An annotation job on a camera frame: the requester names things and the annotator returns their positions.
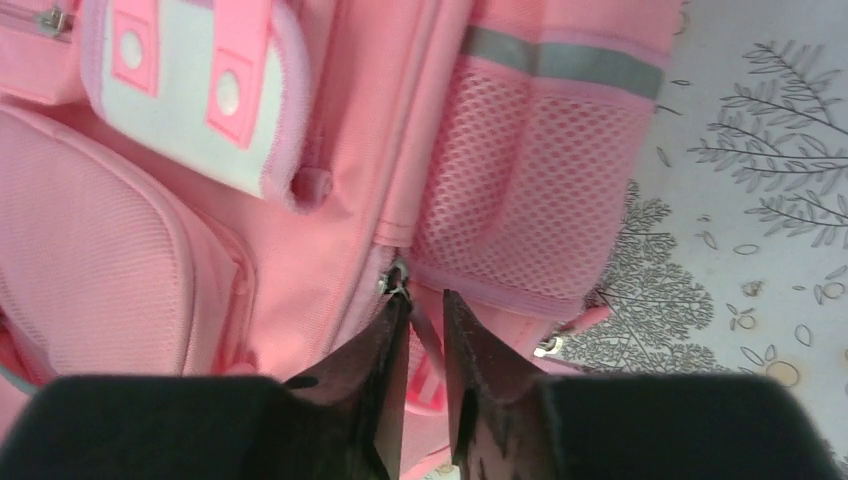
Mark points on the pink student backpack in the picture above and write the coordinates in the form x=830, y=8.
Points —
x=226, y=187

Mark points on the floral table mat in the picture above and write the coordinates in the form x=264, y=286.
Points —
x=678, y=220

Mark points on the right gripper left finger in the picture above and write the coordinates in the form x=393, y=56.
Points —
x=347, y=413

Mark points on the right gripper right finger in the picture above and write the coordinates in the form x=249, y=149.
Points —
x=500, y=420

